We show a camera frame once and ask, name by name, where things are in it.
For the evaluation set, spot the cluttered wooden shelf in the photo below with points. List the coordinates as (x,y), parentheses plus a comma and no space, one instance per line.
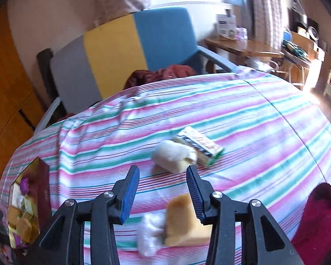
(306,44)

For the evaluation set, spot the large yellow sponge block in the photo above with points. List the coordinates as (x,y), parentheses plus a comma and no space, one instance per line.
(179,220)

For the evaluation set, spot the cream cloth roll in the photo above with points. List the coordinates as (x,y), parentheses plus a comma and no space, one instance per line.
(171,154)

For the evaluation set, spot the person's red clothing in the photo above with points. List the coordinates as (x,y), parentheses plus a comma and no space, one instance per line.
(317,226)

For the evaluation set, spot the white carton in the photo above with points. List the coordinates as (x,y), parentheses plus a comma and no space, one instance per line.
(226,27)

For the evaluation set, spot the small green box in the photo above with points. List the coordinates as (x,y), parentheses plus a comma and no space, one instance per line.
(27,207)

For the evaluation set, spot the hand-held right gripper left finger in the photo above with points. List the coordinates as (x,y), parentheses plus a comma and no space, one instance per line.
(128,196)

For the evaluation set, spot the checked curtain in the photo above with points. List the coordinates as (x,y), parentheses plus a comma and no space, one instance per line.
(264,13)

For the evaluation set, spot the purple snack packet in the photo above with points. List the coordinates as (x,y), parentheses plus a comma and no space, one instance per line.
(17,240)
(24,185)

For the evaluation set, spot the wooden wardrobe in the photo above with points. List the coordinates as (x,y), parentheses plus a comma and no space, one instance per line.
(5,88)

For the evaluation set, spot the white plastic bag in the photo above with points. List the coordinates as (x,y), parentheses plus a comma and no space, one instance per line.
(150,234)

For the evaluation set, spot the grey yellow blue chair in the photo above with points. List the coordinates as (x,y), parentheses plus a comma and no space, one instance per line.
(110,55)

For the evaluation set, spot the dark red cloth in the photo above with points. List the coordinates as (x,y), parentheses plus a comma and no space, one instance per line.
(160,76)

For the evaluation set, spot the gold cardboard box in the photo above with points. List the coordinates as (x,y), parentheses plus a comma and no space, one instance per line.
(44,187)

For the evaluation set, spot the small yellow sponge block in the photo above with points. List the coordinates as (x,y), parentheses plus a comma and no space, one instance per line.
(23,228)

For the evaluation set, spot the wooden side table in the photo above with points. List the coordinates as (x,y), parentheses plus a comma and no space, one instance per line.
(242,47)

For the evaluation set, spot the pink green striped sheet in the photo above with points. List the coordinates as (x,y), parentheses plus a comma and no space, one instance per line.
(237,116)

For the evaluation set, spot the green white snack packet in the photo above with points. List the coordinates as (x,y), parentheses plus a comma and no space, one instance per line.
(202,143)

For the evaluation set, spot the small white jar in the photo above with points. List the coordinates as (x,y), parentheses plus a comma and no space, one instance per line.
(242,34)

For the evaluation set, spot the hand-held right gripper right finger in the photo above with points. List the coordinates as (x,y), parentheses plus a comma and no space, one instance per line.
(197,196)

